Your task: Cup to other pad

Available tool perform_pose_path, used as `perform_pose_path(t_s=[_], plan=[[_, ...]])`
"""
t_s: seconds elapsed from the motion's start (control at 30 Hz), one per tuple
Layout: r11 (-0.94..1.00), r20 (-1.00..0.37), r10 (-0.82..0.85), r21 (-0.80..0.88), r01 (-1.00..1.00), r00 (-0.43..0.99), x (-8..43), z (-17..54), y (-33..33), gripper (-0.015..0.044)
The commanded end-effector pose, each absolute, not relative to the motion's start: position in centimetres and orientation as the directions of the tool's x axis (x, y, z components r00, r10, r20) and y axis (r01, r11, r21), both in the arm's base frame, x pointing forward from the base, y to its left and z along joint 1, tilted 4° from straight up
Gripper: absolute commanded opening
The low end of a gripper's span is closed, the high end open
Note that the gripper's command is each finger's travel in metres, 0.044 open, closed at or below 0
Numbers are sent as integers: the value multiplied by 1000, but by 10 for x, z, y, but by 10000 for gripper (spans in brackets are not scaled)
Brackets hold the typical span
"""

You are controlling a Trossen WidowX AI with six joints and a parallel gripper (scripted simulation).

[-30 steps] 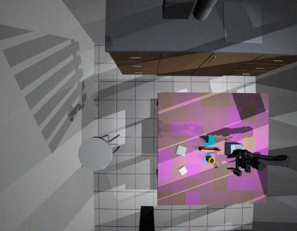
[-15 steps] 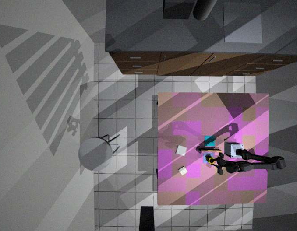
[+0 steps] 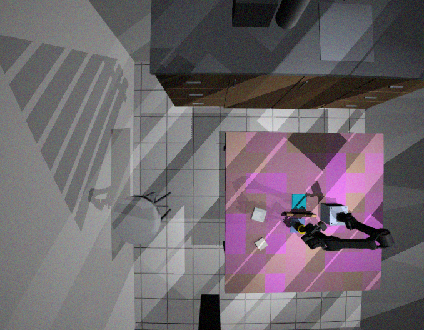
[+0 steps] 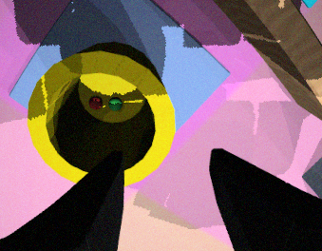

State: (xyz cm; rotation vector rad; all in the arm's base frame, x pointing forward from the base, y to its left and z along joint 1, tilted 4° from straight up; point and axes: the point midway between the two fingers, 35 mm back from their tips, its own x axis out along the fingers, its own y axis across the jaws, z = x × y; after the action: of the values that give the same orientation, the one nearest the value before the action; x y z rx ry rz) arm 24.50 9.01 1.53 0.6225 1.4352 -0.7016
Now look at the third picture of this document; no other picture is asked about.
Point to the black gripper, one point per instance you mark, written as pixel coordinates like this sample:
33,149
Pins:
307,236

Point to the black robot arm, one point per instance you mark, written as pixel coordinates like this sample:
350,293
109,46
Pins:
382,236

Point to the yellow cup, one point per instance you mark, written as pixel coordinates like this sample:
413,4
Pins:
299,227

